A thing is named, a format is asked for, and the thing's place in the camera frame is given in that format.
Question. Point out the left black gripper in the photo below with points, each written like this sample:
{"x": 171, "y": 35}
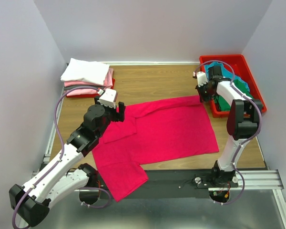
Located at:
{"x": 117, "y": 116}

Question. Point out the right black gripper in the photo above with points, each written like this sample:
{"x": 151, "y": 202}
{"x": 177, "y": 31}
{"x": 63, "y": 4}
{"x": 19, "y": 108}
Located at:
{"x": 203, "y": 98}

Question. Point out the magenta t shirt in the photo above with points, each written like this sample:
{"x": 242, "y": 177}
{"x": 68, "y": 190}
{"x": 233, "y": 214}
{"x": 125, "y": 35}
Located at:
{"x": 152, "y": 132}

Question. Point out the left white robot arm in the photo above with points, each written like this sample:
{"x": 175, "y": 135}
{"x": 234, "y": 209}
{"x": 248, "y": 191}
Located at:
{"x": 33, "y": 200}

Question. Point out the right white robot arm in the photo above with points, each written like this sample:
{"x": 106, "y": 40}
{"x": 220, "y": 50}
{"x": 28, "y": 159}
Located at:
{"x": 243, "y": 123}

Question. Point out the green t shirt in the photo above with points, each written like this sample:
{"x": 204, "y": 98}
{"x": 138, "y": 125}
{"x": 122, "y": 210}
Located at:
{"x": 223, "y": 104}

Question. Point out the blue t shirt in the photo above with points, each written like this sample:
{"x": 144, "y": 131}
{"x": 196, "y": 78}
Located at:
{"x": 225, "y": 71}

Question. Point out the red folded t shirt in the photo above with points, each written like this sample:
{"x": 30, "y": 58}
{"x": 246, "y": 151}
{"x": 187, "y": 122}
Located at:
{"x": 84, "y": 93}

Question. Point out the pink folded t shirt lower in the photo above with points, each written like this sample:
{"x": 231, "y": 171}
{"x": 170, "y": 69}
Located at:
{"x": 83, "y": 93}

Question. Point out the red plastic bin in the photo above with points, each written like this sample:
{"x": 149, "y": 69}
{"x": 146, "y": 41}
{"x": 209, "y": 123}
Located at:
{"x": 239, "y": 67}

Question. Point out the white folded t shirt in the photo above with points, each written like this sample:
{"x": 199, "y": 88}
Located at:
{"x": 85, "y": 71}

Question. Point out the grey folded t shirt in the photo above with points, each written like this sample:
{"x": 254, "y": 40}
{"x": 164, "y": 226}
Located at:
{"x": 94, "y": 87}

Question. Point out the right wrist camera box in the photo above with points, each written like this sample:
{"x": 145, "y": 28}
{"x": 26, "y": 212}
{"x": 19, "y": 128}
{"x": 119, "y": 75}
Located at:
{"x": 201, "y": 78}

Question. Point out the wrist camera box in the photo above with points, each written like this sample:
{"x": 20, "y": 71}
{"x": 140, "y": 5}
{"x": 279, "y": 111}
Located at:
{"x": 201, "y": 78}
{"x": 107, "y": 97}

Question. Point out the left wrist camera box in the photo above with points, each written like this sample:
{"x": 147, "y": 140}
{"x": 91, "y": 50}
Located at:
{"x": 107, "y": 97}

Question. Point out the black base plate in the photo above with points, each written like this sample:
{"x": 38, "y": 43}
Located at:
{"x": 156, "y": 184}

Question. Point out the aluminium frame rail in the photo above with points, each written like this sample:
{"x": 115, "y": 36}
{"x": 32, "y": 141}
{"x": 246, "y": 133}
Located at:
{"x": 248, "y": 179}

